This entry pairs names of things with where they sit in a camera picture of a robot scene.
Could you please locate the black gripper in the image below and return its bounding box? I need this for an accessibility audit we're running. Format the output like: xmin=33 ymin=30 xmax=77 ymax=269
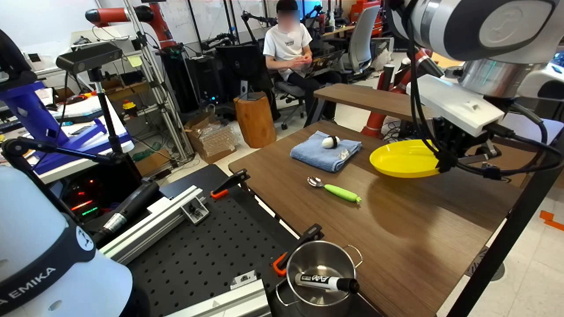
xmin=431 ymin=118 xmax=500 ymax=174

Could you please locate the yellow plate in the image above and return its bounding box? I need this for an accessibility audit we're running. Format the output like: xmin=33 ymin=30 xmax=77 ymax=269
xmin=368 ymin=139 xmax=437 ymax=179

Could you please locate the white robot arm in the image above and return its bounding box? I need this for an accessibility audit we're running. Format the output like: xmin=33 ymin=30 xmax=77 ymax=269
xmin=384 ymin=0 xmax=564 ymax=179

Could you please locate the brown raised shelf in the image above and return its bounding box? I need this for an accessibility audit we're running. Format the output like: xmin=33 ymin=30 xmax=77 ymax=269
xmin=313 ymin=82 xmax=410 ymax=119

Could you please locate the white ball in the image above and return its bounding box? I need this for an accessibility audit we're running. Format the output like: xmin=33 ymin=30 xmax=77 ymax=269
xmin=320 ymin=135 xmax=340 ymax=149

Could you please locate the blue folded cloth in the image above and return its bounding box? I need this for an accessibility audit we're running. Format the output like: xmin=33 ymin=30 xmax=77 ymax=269
xmin=289 ymin=130 xmax=361 ymax=172

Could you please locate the orange black clamp right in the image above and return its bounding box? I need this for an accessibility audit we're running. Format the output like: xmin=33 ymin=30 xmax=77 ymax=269
xmin=271 ymin=223 xmax=322 ymax=276

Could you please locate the orange black clamp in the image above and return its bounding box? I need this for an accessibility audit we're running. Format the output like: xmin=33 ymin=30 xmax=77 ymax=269
xmin=209 ymin=169 xmax=248 ymax=200
xmin=271 ymin=223 xmax=322 ymax=276

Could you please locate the black dry erase marker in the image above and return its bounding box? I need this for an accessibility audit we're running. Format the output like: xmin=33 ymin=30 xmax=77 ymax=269
xmin=296 ymin=274 xmax=359 ymax=294

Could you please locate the seated person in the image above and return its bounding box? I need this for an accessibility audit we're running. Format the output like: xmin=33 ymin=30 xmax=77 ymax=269
xmin=262 ymin=0 xmax=340 ymax=123

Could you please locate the orange black clamp left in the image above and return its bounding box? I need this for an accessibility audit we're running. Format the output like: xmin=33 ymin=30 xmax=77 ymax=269
xmin=209 ymin=169 xmax=248 ymax=200

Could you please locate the black perforated board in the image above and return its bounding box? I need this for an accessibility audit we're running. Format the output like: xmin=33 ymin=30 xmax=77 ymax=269
xmin=128 ymin=186 xmax=312 ymax=317

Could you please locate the cardboard box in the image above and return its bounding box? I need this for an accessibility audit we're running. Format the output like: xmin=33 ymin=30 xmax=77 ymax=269
xmin=185 ymin=114 xmax=236 ymax=163

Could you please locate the green handled scoop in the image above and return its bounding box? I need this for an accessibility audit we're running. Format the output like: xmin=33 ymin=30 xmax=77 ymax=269
xmin=306 ymin=176 xmax=361 ymax=202

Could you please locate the steel pot with handles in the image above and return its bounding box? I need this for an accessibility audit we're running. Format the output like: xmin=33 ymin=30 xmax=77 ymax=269
xmin=275 ymin=239 xmax=365 ymax=308

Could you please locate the aluminium extrusion rail right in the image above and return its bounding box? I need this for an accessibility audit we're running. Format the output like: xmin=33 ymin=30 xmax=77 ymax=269
xmin=165 ymin=271 xmax=271 ymax=317

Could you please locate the aluminium extrusion rail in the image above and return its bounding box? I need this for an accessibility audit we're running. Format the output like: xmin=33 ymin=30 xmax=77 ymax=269
xmin=165 ymin=271 xmax=271 ymax=317
xmin=100 ymin=185 xmax=209 ymax=264

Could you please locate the aluminium extrusion rail left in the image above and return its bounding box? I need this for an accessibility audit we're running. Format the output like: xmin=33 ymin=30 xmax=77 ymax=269
xmin=100 ymin=185 xmax=209 ymax=264

